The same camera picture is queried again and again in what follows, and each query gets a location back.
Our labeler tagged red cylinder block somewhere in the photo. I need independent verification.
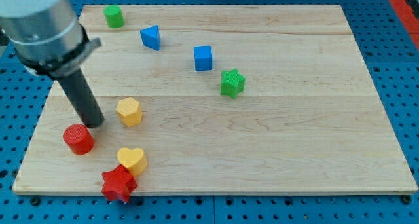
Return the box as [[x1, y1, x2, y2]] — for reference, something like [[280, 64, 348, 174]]
[[63, 124, 95, 155]]

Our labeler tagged blue cube block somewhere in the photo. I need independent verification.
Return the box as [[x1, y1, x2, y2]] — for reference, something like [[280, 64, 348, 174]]
[[193, 45, 213, 71]]

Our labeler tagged wooden board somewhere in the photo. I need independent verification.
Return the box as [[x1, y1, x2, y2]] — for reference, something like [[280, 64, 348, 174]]
[[12, 5, 418, 196]]

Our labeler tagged green star block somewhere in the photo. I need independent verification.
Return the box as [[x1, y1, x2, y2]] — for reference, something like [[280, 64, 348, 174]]
[[220, 69, 246, 99]]

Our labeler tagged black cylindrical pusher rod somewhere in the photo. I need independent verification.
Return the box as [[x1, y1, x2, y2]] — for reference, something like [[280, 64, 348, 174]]
[[57, 69, 104, 128]]

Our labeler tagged yellow hexagon block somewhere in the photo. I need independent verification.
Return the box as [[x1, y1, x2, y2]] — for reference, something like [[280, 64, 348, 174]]
[[115, 97, 143, 127]]

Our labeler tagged red star block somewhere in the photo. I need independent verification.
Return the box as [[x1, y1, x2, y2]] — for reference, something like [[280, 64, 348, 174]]
[[101, 164, 137, 203]]

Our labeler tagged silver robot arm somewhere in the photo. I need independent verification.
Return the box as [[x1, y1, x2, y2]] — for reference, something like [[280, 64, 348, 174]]
[[1, 0, 104, 128]]

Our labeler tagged green cylinder block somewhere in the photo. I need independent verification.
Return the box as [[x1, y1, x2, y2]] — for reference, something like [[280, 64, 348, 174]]
[[103, 5, 125, 28]]

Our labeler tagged yellow heart block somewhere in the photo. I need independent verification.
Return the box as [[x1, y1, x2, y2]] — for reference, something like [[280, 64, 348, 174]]
[[117, 147, 148, 176]]

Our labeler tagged blue triangle block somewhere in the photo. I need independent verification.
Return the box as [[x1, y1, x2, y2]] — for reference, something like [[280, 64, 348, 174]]
[[140, 25, 160, 51]]

